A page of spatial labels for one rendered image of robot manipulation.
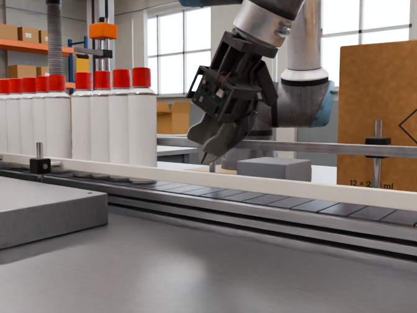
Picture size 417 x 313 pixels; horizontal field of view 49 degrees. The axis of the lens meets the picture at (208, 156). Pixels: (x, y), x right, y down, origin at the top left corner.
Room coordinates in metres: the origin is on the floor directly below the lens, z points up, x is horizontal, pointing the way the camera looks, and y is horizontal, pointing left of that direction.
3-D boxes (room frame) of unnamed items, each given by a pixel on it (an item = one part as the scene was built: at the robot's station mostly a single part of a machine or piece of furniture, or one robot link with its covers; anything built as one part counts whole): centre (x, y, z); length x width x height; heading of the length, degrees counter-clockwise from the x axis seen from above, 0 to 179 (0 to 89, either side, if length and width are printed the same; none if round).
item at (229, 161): (1.19, -0.11, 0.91); 0.15 x 0.15 x 0.10
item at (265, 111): (1.19, -0.11, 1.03); 0.13 x 0.12 x 0.14; 76
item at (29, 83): (1.04, 0.40, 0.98); 0.05 x 0.05 x 0.20
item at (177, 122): (5.42, 0.47, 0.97); 0.44 x 0.42 x 0.37; 137
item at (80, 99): (0.91, 0.25, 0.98); 0.05 x 0.05 x 0.20
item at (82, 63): (0.95, 0.26, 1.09); 0.03 x 0.01 x 0.06; 142
